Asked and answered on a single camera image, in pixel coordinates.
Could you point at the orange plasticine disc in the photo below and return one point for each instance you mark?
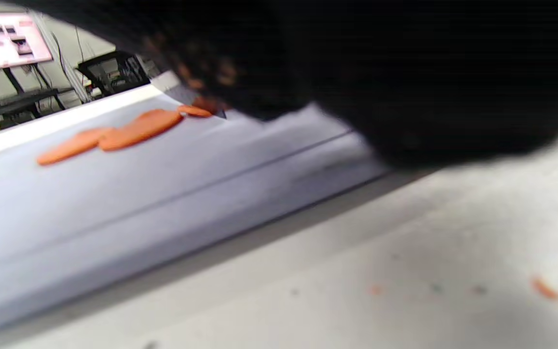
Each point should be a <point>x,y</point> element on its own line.
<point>141,128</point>
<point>73,146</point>
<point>195,111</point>

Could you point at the person's right hand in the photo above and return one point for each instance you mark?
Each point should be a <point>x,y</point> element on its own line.
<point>405,72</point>

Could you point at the black keyboard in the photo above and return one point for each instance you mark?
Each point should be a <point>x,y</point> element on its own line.
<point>17,102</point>

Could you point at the blue grey cutting board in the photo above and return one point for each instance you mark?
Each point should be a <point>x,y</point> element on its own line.
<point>162,194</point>

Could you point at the monitor with pink screen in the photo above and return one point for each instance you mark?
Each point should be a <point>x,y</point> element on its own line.
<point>7,43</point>

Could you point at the black frame chair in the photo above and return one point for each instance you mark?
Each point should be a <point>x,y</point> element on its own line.
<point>109,58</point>

